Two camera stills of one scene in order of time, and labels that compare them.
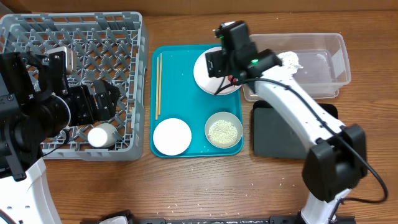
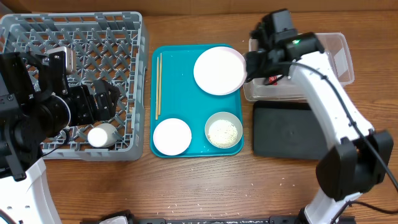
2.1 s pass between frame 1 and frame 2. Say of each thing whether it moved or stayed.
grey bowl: stayed
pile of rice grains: stayed
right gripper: moved
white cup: stayed
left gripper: stayed
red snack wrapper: moved
